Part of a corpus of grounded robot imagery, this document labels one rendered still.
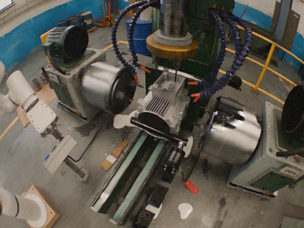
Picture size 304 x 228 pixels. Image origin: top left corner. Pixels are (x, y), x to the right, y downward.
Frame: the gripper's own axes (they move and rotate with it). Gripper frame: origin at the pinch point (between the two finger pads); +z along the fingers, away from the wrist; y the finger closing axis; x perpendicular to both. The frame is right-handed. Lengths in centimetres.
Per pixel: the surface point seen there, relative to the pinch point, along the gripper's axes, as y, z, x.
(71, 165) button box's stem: -5.0, 13.6, 4.6
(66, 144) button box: -0.7, 4.7, -3.5
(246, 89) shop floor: 239, 155, -17
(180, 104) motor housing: 39, 24, -26
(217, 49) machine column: 59, 13, -45
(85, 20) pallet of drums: 331, -193, 328
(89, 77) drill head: 29.1, -7.9, 1.4
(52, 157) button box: -8.2, 3.4, -3.5
